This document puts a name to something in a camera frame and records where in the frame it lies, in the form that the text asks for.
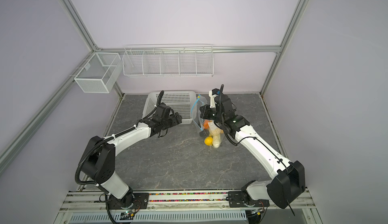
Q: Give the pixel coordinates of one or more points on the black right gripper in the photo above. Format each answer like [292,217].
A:
[206,112]

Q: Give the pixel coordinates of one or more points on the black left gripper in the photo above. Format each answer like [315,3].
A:
[174,121]

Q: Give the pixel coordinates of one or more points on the beige toy garlic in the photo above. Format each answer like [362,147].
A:
[214,130]

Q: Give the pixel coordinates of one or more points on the orange toy fruit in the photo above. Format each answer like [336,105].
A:
[206,124]

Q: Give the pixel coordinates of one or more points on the clear zip top bag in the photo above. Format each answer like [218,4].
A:
[207,129]

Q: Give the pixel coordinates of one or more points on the yellow toy lemon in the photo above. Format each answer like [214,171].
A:
[208,141]

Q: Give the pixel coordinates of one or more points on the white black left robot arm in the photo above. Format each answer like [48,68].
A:
[97,165]

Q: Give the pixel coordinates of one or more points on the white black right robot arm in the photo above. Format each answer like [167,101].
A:
[287,178]

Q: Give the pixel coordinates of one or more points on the white perforated plastic basket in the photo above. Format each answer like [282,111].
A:
[180,101]

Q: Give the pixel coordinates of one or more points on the white vent grille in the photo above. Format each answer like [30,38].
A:
[160,217]

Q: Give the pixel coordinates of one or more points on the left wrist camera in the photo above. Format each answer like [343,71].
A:
[162,112]

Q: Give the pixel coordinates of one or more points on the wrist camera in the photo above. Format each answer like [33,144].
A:
[213,94]
[162,112]

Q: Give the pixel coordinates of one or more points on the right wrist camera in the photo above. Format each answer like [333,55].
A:
[213,94]

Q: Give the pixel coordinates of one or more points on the white wire wall shelf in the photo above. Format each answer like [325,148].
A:
[168,60]

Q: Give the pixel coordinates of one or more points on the white mesh wall box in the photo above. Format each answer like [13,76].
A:
[100,73]

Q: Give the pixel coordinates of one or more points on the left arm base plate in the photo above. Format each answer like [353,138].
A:
[134,201]

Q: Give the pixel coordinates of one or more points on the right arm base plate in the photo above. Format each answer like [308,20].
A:
[241,199]

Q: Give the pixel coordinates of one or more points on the aluminium front rail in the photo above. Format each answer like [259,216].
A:
[167,200]

